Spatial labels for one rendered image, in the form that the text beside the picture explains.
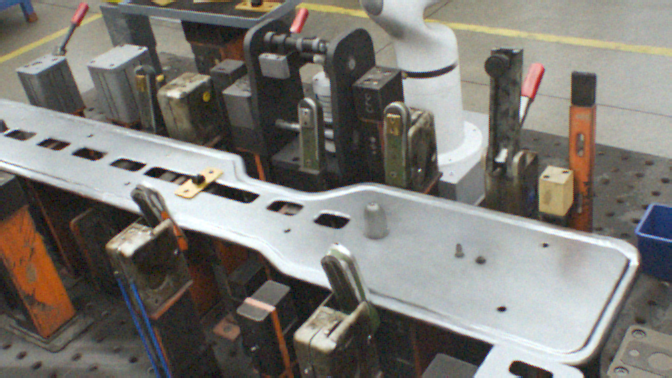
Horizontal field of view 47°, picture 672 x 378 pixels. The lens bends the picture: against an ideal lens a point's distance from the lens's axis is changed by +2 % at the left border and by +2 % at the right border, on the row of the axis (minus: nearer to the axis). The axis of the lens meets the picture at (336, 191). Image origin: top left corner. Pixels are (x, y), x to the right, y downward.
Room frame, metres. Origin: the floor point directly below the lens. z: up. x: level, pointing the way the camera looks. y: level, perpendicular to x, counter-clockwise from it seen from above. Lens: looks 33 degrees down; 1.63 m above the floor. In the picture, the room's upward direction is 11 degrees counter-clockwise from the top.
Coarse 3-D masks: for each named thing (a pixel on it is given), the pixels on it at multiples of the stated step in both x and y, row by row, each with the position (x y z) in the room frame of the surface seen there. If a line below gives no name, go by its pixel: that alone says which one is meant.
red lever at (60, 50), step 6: (84, 6) 1.67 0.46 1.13; (78, 12) 1.66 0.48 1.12; (84, 12) 1.67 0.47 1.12; (72, 18) 1.66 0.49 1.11; (78, 18) 1.65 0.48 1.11; (72, 24) 1.65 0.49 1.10; (78, 24) 1.65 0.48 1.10; (72, 30) 1.64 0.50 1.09; (66, 36) 1.63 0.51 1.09; (66, 42) 1.62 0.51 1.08; (60, 48) 1.60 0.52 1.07; (54, 54) 1.59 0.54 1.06; (60, 54) 1.60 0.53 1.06
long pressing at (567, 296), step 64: (64, 128) 1.36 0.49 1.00; (128, 128) 1.30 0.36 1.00; (128, 192) 1.08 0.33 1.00; (256, 192) 1.01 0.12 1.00; (384, 192) 0.94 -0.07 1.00; (320, 256) 0.81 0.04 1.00; (384, 256) 0.79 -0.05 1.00; (448, 256) 0.76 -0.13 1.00; (512, 256) 0.74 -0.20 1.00; (576, 256) 0.72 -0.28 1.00; (640, 256) 0.70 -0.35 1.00; (448, 320) 0.65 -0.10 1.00; (512, 320) 0.63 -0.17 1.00; (576, 320) 0.61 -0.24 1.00
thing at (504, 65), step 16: (496, 48) 0.89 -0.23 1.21; (512, 48) 0.89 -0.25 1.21; (496, 64) 0.86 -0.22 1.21; (512, 64) 0.87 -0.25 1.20; (496, 80) 0.89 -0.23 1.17; (512, 80) 0.87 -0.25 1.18; (496, 96) 0.89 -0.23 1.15; (512, 96) 0.87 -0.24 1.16; (496, 112) 0.88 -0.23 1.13; (512, 112) 0.86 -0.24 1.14; (496, 128) 0.88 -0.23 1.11; (512, 128) 0.86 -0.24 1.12; (496, 144) 0.88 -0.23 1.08; (512, 144) 0.86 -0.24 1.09
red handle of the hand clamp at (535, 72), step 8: (536, 64) 0.96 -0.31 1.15; (528, 72) 0.96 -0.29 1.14; (536, 72) 0.95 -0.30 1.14; (544, 72) 0.95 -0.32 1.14; (528, 80) 0.94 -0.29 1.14; (536, 80) 0.94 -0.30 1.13; (528, 88) 0.93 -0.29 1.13; (536, 88) 0.94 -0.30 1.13; (528, 96) 0.93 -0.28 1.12; (528, 104) 0.92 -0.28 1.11; (520, 128) 0.90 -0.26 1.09; (504, 144) 0.88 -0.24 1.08; (504, 152) 0.87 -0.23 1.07; (496, 160) 0.87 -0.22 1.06; (504, 160) 0.86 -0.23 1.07
